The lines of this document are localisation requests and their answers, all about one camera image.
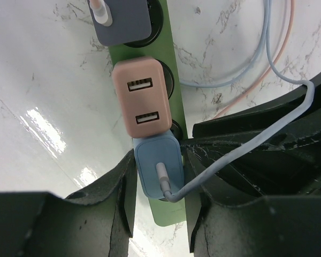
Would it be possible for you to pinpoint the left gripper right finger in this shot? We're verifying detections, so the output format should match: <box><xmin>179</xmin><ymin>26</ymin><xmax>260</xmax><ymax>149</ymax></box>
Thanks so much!
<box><xmin>185</xmin><ymin>73</ymin><xmax>321</xmax><ymax>256</ymax></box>

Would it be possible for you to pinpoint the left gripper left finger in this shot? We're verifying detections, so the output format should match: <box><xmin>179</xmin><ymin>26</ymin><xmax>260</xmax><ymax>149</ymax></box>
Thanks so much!
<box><xmin>0</xmin><ymin>151</ymin><xmax>137</xmax><ymax>256</ymax></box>

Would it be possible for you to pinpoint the blue USB charger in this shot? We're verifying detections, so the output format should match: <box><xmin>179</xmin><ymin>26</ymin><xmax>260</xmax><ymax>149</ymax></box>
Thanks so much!
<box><xmin>133</xmin><ymin>130</ymin><xmax>185</xmax><ymax>199</ymax></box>

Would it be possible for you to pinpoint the green power strip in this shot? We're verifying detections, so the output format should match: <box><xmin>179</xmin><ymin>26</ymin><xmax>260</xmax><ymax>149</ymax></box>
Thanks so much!
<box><xmin>109</xmin><ymin>1</ymin><xmax>187</xmax><ymax>226</ymax></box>

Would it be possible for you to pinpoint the grey USB charger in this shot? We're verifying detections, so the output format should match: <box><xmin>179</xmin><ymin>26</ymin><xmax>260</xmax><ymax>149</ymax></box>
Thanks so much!
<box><xmin>88</xmin><ymin>0</ymin><xmax>151</xmax><ymax>47</ymax></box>

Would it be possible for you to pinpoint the light blue charging cable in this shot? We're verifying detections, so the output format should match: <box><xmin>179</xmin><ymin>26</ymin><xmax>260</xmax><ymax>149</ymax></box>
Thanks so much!
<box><xmin>155</xmin><ymin>0</ymin><xmax>316</xmax><ymax>204</ymax></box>

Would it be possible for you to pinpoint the pink charging cable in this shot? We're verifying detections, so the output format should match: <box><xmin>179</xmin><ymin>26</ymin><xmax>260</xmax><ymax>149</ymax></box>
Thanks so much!
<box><xmin>89</xmin><ymin>0</ymin><xmax>295</xmax><ymax>120</ymax></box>

